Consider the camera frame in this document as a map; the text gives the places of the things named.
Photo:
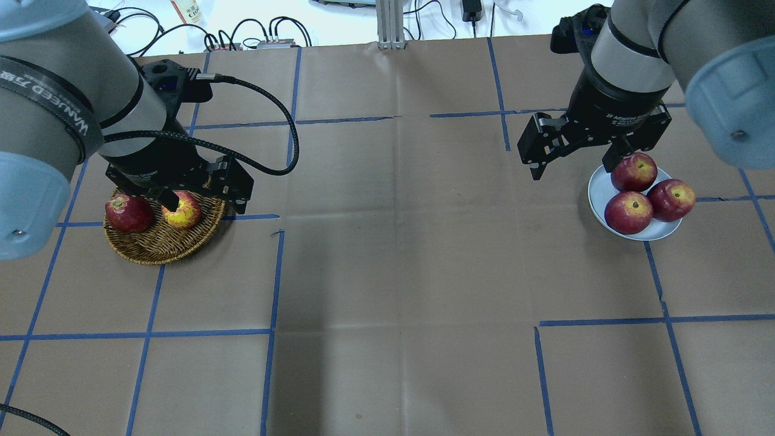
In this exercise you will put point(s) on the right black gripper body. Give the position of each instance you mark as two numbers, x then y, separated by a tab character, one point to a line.
608	104

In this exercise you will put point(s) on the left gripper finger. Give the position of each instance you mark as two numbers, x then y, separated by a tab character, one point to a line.
166	198

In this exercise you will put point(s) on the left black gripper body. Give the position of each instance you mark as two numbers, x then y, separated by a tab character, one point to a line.
158	165

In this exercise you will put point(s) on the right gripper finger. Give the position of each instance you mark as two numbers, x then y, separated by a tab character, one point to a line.
537	168
619	149

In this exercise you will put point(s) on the yellow-red apple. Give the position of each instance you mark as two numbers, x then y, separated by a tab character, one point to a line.
188	213

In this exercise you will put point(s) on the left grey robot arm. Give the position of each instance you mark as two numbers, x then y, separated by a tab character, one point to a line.
69	92

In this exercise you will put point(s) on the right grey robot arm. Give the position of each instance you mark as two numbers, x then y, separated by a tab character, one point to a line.
721	53

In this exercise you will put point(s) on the red apple plate top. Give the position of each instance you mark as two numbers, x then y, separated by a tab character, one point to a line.
635	173

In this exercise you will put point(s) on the red apple plate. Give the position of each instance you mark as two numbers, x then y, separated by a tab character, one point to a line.
628	213
635	173
671	199

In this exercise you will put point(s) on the dark red apple in basket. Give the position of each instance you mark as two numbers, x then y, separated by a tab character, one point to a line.
129	214

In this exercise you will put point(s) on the round wicker basket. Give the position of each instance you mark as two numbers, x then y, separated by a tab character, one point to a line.
159	242

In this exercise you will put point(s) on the light blue plate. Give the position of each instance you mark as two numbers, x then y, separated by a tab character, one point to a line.
600	190

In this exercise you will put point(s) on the red apple plate front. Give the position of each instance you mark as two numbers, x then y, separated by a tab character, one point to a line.
628	213

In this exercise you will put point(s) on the red apple plate right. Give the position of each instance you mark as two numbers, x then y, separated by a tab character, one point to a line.
671	199

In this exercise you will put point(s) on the small clear bottle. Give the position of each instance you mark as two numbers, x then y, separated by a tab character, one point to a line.
188	11

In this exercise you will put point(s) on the black power adapter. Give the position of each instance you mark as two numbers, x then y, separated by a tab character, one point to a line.
471	10

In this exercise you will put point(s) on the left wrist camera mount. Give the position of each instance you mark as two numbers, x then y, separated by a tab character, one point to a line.
175	84

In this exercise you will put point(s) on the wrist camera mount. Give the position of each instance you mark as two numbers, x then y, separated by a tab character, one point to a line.
578	33
175	84

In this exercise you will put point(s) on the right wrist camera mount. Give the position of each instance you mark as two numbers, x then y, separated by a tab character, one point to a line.
578	33

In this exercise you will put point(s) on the aluminium frame post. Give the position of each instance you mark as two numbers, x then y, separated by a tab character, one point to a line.
390	34

